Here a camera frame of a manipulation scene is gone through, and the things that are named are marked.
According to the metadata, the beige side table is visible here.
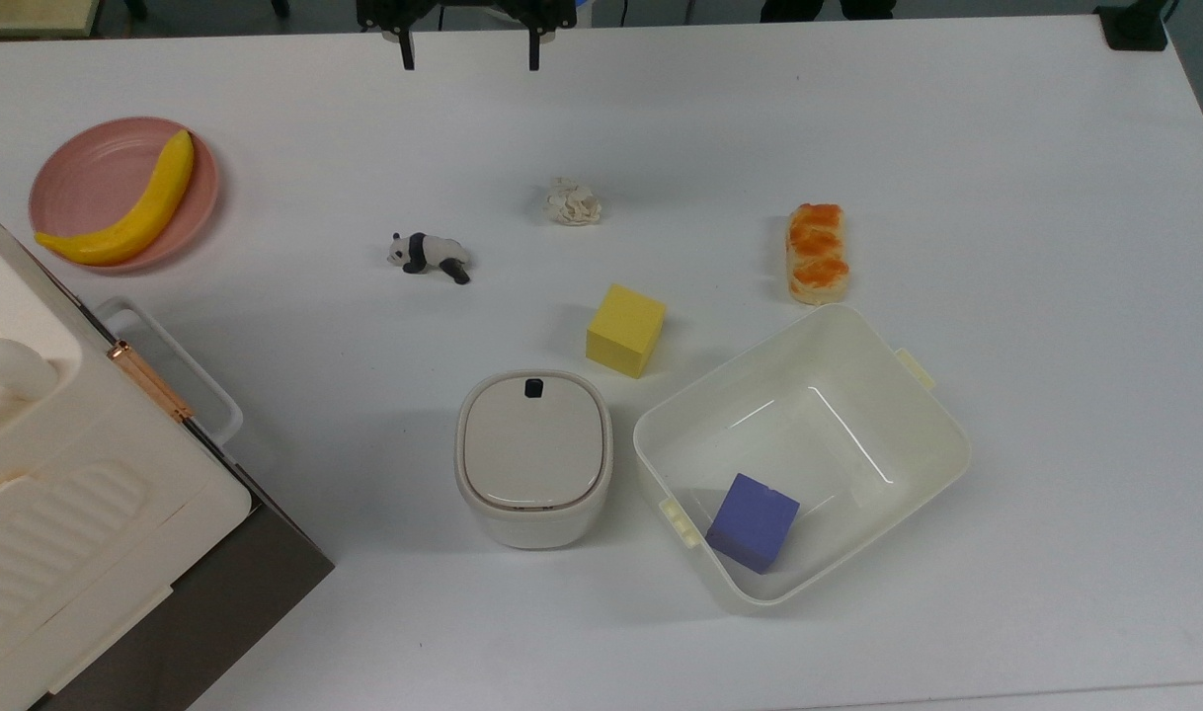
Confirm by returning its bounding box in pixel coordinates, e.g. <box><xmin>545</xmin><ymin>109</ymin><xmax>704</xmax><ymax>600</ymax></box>
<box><xmin>0</xmin><ymin>0</ymin><xmax>104</xmax><ymax>40</ymax></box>

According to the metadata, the orange glazed bread loaf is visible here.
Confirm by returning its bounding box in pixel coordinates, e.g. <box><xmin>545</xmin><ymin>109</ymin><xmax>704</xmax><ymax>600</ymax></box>
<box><xmin>786</xmin><ymin>202</ymin><xmax>850</xmax><ymax>305</ymax></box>

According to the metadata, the pink plate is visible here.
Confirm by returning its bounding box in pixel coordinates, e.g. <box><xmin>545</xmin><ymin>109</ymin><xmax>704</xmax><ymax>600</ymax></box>
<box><xmin>29</xmin><ymin>117</ymin><xmax>222</xmax><ymax>275</ymax></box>

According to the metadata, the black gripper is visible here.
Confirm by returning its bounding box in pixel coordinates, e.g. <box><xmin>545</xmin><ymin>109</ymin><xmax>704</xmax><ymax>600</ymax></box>
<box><xmin>357</xmin><ymin>0</ymin><xmax>578</xmax><ymax>72</ymax></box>

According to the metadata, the crumpled white paper ball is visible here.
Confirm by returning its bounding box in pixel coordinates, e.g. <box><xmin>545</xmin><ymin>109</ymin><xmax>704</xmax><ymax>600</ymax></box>
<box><xmin>545</xmin><ymin>177</ymin><xmax>603</xmax><ymax>227</ymax></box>

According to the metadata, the yellow cube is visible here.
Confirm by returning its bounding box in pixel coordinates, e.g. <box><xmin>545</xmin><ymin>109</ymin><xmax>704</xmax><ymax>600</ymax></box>
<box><xmin>586</xmin><ymin>283</ymin><xmax>668</xmax><ymax>380</ymax></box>

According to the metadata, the small panda figurine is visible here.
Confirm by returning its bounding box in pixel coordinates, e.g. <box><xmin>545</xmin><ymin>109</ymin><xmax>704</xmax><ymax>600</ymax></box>
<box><xmin>386</xmin><ymin>232</ymin><xmax>472</xmax><ymax>286</ymax></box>

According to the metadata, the cream plastic basket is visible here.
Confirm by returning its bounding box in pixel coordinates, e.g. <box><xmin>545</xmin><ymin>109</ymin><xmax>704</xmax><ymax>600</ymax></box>
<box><xmin>632</xmin><ymin>302</ymin><xmax>973</xmax><ymax>615</ymax></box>

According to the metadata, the yellow banana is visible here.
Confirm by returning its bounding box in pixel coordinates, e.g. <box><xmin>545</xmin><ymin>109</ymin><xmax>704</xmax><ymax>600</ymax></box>
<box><xmin>35</xmin><ymin>130</ymin><xmax>196</xmax><ymax>266</ymax></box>

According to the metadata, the small white lidded bin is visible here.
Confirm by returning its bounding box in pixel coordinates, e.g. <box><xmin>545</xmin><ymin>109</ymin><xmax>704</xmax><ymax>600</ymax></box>
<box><xmin>454</xmin><ymin>369</ymin><xmax>614</xmax><ymax>551</ymax></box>

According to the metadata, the black table clamp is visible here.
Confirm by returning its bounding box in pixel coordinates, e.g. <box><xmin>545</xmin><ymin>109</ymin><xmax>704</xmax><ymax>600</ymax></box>
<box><xmin>1095</xmin><ymin>0</ymin><xmax>1173</xmax><ymax>52</ymax></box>

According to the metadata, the cream storage box with handles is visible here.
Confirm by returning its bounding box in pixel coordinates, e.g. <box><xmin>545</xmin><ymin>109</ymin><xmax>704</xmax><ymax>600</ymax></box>
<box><xmin>0</xmin><ymin>202</ymin><xmax>257</xmax><ymax>711</ymax></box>

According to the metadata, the purple cube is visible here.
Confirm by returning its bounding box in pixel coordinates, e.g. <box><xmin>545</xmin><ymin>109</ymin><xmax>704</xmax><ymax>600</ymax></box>
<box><xmin>705</xmin><ymin>473</ymin><xmax>801</xmax><ymax>576</ymax></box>

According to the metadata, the white drawer handle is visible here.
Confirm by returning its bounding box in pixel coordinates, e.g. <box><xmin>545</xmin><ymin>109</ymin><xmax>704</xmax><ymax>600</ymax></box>
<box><xmin>93</xmin><ymin>296</ymin><xmax>245</xmax><ymax>450</ymax></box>

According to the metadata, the copper latch strip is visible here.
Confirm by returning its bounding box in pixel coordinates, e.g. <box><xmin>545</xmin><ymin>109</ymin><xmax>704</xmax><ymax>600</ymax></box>
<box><xmin>108</xmin><ymin>341</ymin><xmax>196</xmax><ymax>424</ymax></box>

